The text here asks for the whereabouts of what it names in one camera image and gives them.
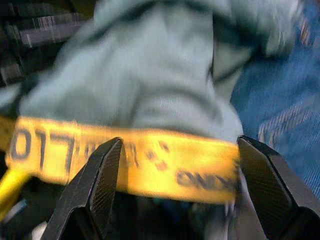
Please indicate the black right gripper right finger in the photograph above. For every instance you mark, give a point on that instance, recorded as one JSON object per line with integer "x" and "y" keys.
{"x": 270, "y": 185}

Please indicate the blue denim jeans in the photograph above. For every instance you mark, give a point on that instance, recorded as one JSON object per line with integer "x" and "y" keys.
{"x": 282, "y": 100}

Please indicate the mint green garment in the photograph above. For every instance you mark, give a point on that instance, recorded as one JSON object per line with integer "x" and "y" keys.
{"x": 140, "y": 75}

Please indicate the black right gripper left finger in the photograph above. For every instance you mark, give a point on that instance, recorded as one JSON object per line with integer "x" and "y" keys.
{"x": 82, "y": 190}

